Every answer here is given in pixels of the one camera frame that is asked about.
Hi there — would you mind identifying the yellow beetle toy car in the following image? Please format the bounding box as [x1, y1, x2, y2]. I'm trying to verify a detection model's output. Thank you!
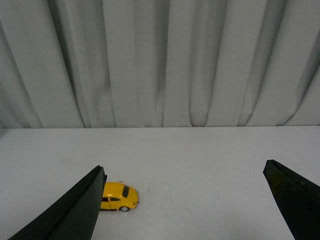
[100, 182, 140, 212]

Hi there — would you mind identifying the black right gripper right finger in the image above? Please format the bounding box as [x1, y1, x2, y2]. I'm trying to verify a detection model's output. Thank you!
[263, 159, 320, 240]

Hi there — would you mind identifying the grey pleated curtain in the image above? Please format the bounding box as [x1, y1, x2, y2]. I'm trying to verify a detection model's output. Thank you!
[0, 0, 320, 129]

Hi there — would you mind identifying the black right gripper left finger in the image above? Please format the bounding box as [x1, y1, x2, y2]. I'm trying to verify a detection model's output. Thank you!
[10, 165, 107, 240]

